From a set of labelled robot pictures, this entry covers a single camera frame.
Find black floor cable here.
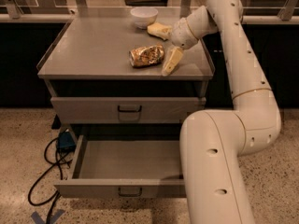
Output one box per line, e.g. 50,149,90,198
27,136,73,224

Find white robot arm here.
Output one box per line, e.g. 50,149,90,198
163,0,281,224

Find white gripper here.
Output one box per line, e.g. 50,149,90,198
157,18,198,77

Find grey metal drawer cabinet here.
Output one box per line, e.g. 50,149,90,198
38,7,214,140

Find white ceramic bowl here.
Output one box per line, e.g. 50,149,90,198
130,7,158,29

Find open lower grey drawer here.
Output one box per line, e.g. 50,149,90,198
55,135,186,199

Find blue power adapter box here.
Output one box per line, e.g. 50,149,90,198
57,132,76,152

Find yellow sponge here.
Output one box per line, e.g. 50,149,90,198
147,22,172,40

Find blue tape floor marker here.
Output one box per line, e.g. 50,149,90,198
31,209,64,224

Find closed upper grey drawer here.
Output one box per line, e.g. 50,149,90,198
51,97,206,124

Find crushed orange soda can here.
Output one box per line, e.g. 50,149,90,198
129,45,165,68

